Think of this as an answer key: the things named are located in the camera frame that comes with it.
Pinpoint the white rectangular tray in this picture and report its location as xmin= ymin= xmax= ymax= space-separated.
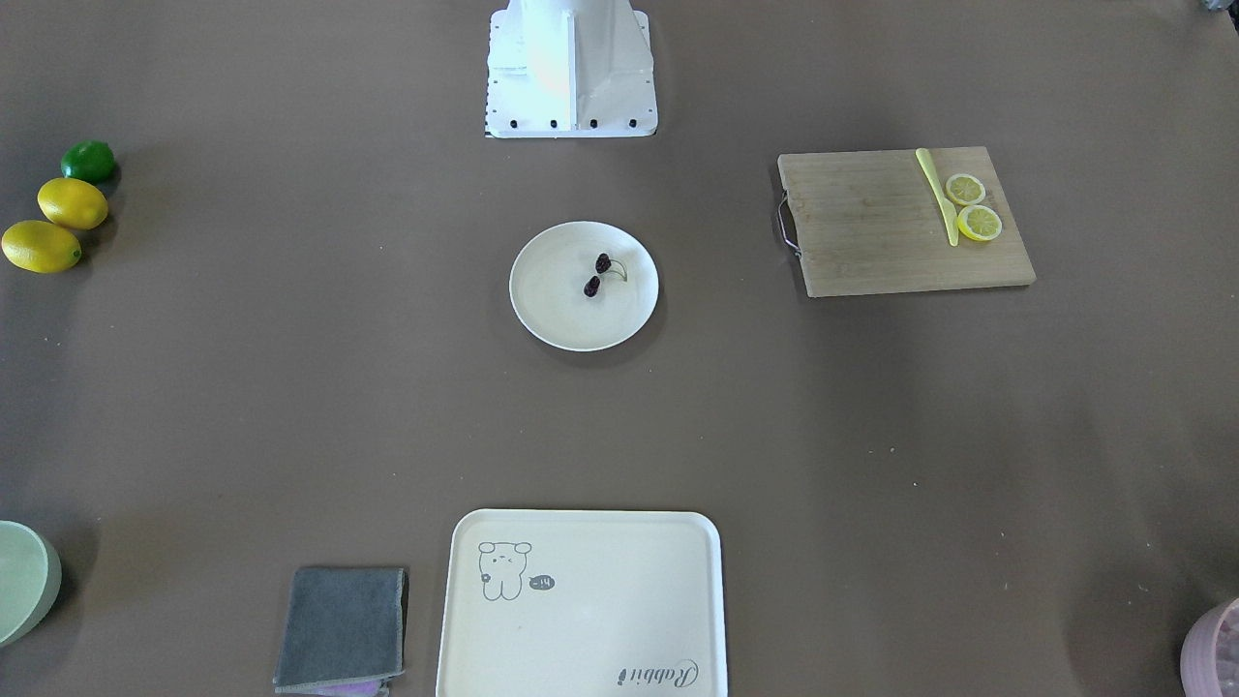
xmin=437 ymin=510 xmax=729 ymax=696

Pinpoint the dark grey folded cloth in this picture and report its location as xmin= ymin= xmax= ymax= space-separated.
xmin=273 ymin=566 xmax=406 ymax=696

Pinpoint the lemon slice near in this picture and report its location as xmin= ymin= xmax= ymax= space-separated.
xmin=955 ymin=204 xmax=1004 ymax=241

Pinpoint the white round plate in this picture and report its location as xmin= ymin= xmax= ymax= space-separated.
xmin=508 ymin=222 xmax=660 ymax=352

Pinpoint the yellow lemon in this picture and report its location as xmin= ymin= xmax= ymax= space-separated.
xmin=37 ymin=177 xmax=109 ymax=232
xmin=2 ymin=220 xmax=81 ymax=274

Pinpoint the lemon slice far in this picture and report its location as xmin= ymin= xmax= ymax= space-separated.
xmin=943 ymin=172 xmax=987 ymax=207

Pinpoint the lemon slice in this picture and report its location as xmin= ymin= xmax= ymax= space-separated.
xmin=943 ymin=172 xmax=987 ymax=207
xmin=955 ymin=204 xmax=1004 ymax=241

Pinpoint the wooden cutting board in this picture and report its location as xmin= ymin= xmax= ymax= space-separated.
xmin=777 ymin=146 xmax=1037 ymax=297

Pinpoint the mint green bowl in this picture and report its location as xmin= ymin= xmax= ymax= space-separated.
xmin=1 ymin=521 xmax=62 ymax=646

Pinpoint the yellow green lemon squeezer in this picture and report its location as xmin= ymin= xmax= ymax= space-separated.
xmin=914 ymin=147 xmax=959 ymax=248

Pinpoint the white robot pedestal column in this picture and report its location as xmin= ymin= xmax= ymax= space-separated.
xmin=484 ymin=1 xmax=659 ymax=137

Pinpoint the pink mixing bowl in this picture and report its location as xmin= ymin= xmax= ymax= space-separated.
xmin=1180 ymin=598 xmax=1238 ymax=696

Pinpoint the green lime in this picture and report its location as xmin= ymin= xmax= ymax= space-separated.
xmin=59 ymin=137 xmax=118 ymax=184

